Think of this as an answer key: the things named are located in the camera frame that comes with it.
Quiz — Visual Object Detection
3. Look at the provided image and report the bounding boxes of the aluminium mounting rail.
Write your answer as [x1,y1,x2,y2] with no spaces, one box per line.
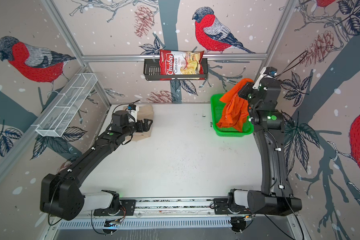
[49,195,299,219]

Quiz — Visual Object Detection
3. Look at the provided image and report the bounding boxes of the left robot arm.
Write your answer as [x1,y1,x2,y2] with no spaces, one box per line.
[40,111,153,221]

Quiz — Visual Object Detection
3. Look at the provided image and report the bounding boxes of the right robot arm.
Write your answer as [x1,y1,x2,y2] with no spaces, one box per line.
[228,77,303,216]

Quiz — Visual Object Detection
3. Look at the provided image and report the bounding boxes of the beige shorts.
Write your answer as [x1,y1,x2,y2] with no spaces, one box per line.
[123,104,155,139]

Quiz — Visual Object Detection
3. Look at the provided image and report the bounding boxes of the white wire mesh shelf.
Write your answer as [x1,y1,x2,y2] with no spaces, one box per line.
[36,73,98,137]

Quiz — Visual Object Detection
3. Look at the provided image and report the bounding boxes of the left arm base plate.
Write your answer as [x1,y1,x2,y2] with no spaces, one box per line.
[93,199,137,217]

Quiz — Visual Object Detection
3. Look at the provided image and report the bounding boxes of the red cassava chips bag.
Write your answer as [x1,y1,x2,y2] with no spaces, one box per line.
[159,50,204,75]

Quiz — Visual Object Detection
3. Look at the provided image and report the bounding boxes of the black wall basket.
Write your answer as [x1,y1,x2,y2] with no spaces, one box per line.
[143,58,209,81]

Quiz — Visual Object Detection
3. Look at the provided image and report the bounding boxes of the orange shorts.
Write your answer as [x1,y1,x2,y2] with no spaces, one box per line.
[217,78,254,133]

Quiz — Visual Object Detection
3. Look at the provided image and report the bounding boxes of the green plastic basket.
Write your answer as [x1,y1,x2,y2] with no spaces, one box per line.
[210,94,254,137]

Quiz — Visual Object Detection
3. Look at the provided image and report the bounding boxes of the controller board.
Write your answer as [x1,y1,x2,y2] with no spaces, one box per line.
[230,216,254,234]
[102,219,123,234]

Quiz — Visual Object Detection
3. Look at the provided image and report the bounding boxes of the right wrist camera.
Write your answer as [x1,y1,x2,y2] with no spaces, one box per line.
[253,67,278,89]

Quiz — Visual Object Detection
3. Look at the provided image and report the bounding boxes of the left controller board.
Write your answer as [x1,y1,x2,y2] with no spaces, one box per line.
[102,219,123,234]

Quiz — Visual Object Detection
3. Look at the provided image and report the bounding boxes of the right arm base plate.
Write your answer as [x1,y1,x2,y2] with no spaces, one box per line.
[210,198,252,215]

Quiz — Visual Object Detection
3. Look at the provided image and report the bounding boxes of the right controller board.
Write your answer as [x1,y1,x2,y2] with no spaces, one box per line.
[230,216,254,234]

